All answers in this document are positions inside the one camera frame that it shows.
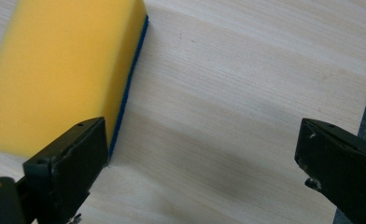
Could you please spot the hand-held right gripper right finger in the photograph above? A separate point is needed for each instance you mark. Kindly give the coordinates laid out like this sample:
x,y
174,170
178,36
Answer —
x,y
340,165

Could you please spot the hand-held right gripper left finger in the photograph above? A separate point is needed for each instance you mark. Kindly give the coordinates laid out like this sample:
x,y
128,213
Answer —
x,y
69,165

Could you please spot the yellow sponge with blue base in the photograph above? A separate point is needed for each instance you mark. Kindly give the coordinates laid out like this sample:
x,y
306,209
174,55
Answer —
x,y
56,71

